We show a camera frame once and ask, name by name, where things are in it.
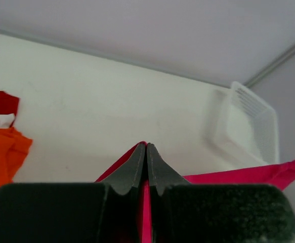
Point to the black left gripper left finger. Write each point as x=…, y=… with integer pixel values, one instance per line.
x=102, y=211

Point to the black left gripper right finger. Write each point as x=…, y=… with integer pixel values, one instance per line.
x=186, y=212

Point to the pink t-shirt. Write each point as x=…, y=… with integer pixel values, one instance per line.
x=279, y=176

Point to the white plastic mesh basket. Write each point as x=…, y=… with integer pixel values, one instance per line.
x=245, y=129

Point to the orange folded t-shirt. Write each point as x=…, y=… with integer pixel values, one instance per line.
x=14, y=148

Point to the red folded t-shirt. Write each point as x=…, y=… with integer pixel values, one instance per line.
x=8, y=109

